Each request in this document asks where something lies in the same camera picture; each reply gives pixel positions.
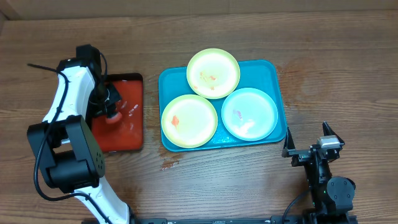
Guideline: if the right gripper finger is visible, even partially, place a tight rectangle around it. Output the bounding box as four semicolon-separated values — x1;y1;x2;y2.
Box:
322;121;345;146
282;127;295;157

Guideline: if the yellow-green plate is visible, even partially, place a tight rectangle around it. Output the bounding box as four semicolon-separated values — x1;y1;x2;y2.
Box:
187;48;241;100
160;95;218;149

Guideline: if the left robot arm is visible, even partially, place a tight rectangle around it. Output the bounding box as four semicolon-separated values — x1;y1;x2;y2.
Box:
27;54;134;223

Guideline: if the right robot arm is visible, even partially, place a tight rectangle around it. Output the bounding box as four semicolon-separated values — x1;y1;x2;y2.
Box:
278;121;358;224

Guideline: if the red and black tray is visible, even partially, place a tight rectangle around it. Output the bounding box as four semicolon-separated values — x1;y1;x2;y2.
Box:
86;73;144;152

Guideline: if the blue plastic tray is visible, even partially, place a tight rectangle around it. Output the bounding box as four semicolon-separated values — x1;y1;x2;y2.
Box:
158;59;287;151

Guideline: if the light blue plate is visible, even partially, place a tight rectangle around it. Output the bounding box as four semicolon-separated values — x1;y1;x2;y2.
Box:
221;88;279;141

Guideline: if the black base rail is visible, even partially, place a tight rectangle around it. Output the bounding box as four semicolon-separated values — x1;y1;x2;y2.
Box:
132;215;358;224

